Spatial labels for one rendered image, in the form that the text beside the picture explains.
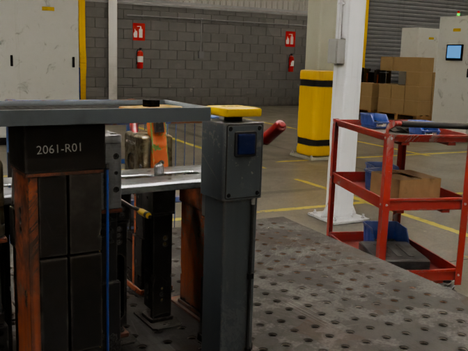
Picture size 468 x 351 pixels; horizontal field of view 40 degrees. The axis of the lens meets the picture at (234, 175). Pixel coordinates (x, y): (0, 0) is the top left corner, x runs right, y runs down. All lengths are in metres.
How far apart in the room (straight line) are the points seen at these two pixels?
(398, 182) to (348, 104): 1.90
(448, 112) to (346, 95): 6.51
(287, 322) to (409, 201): 1.93
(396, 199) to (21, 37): 6.67
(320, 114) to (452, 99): 3.71
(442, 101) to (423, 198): 8.33
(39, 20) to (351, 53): 5.10
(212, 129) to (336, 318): 0.61
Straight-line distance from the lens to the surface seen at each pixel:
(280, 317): 1.39
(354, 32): 5.04
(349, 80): 5.02
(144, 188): 1.17
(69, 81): 9.17
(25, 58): 9.04
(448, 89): 11.44
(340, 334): 1.34
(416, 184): 3.26
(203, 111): 0.85
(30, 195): 0.81
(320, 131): 8.19
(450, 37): 11.48
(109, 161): 1.01
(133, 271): 1.52
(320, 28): 8.18
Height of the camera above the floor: 1.23
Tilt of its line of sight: 10 degrees down
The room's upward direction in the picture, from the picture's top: 2 degrees clockwise
